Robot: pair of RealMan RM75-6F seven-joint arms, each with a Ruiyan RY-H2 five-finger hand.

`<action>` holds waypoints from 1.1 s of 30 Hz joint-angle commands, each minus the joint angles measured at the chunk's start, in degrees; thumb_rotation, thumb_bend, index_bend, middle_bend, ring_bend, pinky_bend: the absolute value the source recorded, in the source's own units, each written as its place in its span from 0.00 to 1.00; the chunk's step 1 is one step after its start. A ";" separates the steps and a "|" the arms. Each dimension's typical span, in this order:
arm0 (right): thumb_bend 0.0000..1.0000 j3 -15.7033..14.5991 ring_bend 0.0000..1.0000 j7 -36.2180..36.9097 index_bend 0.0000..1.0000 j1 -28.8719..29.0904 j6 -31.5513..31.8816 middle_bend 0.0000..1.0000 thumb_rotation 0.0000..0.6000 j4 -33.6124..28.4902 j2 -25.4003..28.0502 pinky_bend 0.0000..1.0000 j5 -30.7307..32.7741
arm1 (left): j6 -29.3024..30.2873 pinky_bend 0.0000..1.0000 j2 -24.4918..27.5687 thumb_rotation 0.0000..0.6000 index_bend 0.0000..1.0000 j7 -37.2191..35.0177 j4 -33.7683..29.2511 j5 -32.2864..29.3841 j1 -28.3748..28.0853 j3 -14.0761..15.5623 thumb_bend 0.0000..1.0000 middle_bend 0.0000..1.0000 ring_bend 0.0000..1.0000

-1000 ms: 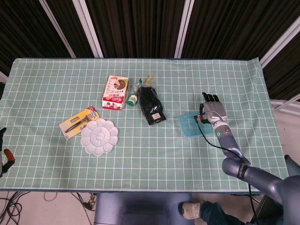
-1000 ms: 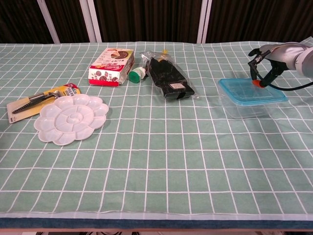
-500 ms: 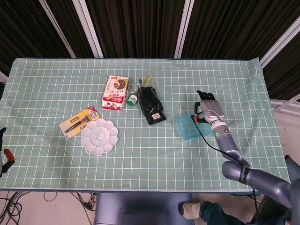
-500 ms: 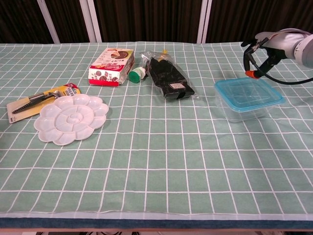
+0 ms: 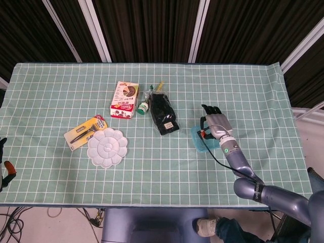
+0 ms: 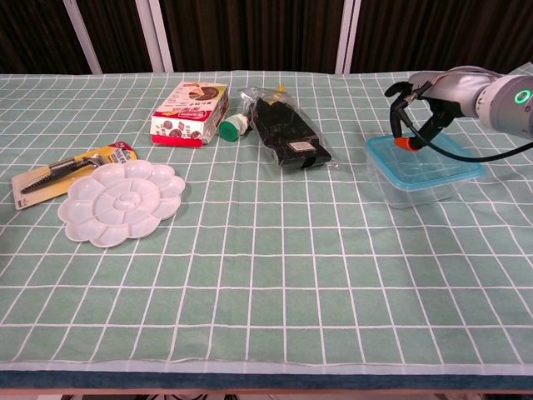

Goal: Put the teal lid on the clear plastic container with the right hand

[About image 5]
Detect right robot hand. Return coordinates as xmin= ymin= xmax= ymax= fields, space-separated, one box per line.
xmin=199 ymin=103 xmax=234 ymax=140

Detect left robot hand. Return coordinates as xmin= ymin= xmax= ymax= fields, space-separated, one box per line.
xmin=0 ymin=136 xmax=17 ymax=194

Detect blue translucent square lid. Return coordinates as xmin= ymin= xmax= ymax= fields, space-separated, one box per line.
xmin=190 ymin=125 xmax=222 ymax=154

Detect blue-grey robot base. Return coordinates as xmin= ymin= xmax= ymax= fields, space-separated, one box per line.
xmin=101 ymin=207 xmax=211 ymax=243

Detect clear plastic container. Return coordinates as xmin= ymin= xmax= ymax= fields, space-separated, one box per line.
xmin=191 ymin=126 xmax=223 ymax=154

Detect red white cookie box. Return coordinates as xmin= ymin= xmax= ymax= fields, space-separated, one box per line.
xmin=110 ymin=80 xmax=140 ymax=119

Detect black gloves in clear bag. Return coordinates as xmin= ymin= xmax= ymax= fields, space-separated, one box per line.
xmin=141 ymin=81 xmax=181 ymax=136

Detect razor in yellow blister pack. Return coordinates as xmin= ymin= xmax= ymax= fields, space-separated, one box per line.
xmin=63 ymin=114 xmax=109 ymax=152

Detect green checked tablecloth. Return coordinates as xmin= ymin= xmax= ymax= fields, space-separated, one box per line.
xmin=0 ymin=62 xmax=313 ymax=207

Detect small bottle with green cap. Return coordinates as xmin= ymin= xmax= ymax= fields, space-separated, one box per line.
xmin=137 ymin=100 xmax=150 ymax=115

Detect white flower paint palette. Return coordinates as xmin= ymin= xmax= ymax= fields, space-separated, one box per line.
xmin=87 ymin=128 xmax=129 ymax=169

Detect yellow black power plug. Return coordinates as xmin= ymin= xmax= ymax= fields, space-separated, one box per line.
xmin=92 ymin=209 xmax=105 ymax=227

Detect white worn shoe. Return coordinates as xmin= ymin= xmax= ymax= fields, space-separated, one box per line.
xmin=196 ymin=216 xmax=220 ymax=238

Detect person's leg in jeans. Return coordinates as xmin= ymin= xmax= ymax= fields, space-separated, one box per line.
xmin=215 ymin=217 xmax=271 ymax=243

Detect dark pleated curtain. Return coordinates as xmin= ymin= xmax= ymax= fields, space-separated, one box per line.
xmin=0 ymin=0 xmax=324 ymax=107

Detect black hand cable with connector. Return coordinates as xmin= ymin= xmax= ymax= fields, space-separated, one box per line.
xmin=198 ymin=129 xmax=259 ymax=184

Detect black floor cable bundle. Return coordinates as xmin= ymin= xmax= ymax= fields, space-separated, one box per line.
xmin=0 ymin=206 xmax=27 ymax=243

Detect white metal frame bar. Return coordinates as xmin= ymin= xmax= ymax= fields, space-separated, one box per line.
xmin=293 ymin=103 xmax=324 ymax=122

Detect white metal frame post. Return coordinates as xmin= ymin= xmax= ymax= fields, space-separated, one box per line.
xmin=42 ymin=0 xmax=83 ymax=63
xmin=280 ymin=19 xmax=324 ymax=74
xmin=188 ymin=0 xmax=209 ymax=63
xmin=77 ymin=0 xmax=112 ymax=63

